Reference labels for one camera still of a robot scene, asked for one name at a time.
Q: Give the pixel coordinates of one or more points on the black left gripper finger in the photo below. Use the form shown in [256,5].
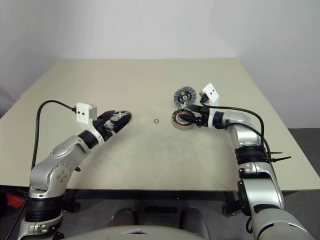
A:
[122,111]
[122,125]

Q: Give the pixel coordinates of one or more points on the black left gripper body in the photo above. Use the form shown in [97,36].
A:
[102,127]

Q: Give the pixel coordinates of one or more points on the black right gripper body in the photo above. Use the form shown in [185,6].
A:
[203,116]

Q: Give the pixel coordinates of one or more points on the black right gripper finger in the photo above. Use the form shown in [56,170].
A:
[193,108]
[190,118]

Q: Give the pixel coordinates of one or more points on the motor stator with copper windings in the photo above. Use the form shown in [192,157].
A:
[181,125]

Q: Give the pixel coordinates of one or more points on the grey metal round part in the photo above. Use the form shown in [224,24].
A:
[183,95]

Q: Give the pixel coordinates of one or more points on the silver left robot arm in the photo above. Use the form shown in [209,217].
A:
[62,150]

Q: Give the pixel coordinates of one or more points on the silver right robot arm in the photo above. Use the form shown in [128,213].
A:
[260,185]

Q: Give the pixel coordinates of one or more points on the black zip tie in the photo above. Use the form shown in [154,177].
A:
[281,159]
[275,152]

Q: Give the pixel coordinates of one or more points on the dark rounded shape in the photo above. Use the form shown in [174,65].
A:
[124,216]

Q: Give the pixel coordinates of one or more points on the grey robot torso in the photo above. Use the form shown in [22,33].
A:
[125,232]

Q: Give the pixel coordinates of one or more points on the red object under table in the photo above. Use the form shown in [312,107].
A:
[15,201]

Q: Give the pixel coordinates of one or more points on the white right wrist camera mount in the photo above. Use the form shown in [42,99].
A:
[211,93]

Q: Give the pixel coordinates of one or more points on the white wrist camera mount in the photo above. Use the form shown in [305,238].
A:
[83,112]
[211,93]

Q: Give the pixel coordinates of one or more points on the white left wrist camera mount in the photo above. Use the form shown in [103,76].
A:
[83,112]

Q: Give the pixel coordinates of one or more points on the black table frame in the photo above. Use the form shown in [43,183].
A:
[230,202]

